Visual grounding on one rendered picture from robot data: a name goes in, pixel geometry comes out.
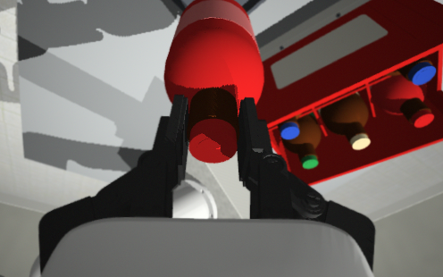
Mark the brown bottle with blue cap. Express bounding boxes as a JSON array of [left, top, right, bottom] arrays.
[[276, 113, 302, 139], [384, 57, 436, 85]]

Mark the brown bottle with green cap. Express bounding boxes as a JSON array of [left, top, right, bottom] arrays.
[[280, 112, 322, 169]]

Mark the brown bottle with cream cap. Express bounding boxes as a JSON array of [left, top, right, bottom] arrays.
[[318, 92, 370, 149]]

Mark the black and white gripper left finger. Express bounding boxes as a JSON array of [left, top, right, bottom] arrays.
[[38, 95, 189, 275]]

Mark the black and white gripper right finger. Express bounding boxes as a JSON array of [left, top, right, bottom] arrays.
[[237, 97, 375, 270]]

